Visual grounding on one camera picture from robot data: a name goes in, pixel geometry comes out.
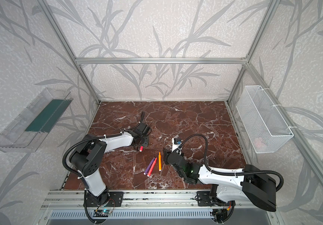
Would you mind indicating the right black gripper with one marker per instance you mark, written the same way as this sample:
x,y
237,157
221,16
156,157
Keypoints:
x,y
166,155

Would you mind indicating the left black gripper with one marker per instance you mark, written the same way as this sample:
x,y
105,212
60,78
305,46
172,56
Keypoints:
x,y
147,142

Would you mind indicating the yellow orange highlighter pen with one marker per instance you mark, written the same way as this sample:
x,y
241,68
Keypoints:
x,y
159,162

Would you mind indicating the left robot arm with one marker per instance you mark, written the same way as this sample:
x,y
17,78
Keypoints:
x,y
85,157

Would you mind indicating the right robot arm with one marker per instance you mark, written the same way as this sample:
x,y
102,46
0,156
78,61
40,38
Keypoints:
x,y
248,183

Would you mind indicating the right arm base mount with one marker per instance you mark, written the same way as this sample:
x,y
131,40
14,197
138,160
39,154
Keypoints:
x,y
203,198

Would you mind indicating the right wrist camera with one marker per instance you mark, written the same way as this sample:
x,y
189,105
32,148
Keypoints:
x,y
176,145

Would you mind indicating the aluminium front rail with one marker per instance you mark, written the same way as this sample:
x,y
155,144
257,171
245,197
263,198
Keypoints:
x,y
131,199

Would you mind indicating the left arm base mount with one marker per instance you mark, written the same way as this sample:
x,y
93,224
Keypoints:
x,y
108,199

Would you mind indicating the circuit board with wires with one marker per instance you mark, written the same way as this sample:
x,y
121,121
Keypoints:
x,y
103,213

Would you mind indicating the white wire mesh basket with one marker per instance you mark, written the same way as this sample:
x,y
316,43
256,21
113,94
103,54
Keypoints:
x,y
266,127

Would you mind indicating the clear plastic wall tray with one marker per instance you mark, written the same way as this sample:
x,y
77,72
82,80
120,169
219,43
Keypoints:
x,y
29,129

